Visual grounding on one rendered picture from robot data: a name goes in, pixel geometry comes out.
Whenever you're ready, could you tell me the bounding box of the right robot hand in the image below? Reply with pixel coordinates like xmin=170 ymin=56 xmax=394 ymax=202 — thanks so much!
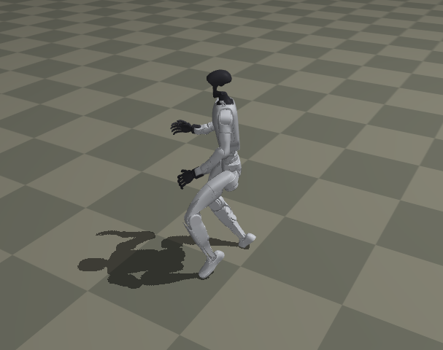
xmin=171 ymin=120 xmax=201 ymax=135

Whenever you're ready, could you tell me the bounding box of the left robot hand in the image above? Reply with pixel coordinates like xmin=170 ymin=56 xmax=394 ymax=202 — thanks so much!
xmin=177 ymin=167 xmax=203 ymax=190

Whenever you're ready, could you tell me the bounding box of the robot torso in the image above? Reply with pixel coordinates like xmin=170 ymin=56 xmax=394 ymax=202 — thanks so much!
xmin=212 ymin=97 xmax=242 ymax=177

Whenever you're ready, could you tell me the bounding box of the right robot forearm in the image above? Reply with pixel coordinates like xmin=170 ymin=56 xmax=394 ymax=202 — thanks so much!
xmin=194 ymin=122 xmax=215 ymax=135

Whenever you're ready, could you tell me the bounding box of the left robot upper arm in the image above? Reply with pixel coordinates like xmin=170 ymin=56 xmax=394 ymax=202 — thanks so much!
xmin=218 ymin=110 xmax=233 ymax=159

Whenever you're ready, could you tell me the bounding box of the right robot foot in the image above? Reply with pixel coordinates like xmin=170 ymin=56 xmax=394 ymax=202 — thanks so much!
xmin=238 ymin=233 xmax=256 ymax=248

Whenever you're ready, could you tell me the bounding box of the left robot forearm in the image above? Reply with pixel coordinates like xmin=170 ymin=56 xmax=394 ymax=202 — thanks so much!
xmin=194 ymin=148 xmax=224 ymax=176

